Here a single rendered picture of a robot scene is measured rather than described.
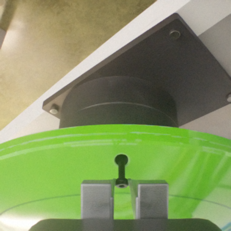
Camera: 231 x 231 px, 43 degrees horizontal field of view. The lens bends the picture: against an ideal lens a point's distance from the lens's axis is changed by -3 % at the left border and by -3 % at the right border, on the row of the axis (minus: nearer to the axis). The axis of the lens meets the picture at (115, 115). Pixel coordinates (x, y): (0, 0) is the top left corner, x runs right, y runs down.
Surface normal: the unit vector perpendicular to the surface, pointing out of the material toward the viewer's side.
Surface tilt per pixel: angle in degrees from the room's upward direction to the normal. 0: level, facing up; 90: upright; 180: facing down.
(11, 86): 0
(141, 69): 0
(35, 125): 0
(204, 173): 25
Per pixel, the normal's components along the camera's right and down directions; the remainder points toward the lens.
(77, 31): 0.00, 0.80
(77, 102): -0.61, -0.47
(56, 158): -0.11, 0.49
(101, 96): -0.26, -0.58
